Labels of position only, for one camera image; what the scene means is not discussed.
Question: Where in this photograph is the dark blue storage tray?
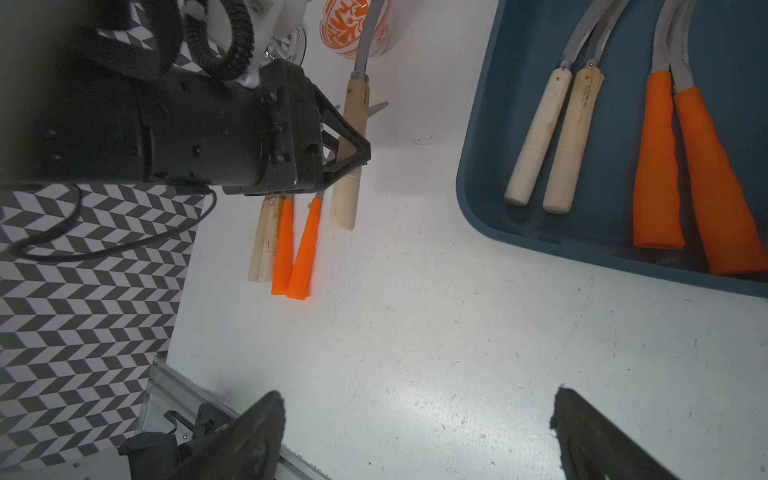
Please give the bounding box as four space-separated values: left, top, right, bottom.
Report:
456 1 767 297

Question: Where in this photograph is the blue blade orange sickle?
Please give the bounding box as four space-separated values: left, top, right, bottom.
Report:
271 195 294 296

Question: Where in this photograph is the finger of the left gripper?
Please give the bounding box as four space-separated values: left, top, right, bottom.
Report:
308 83 371 158
311 140 371 180

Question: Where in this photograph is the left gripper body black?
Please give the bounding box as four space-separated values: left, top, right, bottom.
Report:
137 60 322 195

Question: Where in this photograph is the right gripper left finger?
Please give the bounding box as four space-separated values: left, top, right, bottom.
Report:
173 391 286 479

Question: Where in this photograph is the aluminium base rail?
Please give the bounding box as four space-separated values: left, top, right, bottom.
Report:
0 356 331 480

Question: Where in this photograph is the orange patterned small bowl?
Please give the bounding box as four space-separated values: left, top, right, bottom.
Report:
319 0 391 60

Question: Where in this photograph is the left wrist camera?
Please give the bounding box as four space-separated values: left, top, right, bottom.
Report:
179 0 308 88

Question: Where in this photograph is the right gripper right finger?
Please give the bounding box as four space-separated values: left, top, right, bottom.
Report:
550 387 676 480

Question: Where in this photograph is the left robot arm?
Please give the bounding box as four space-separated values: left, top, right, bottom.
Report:
1 1 371 264

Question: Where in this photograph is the blue blade wooden sickle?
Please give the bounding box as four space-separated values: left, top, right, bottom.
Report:
259 196 284 282

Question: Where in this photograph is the orange handle sickle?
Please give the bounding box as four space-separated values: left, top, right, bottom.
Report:
286 191 324 300
633 1 685 250
670 1 767 275

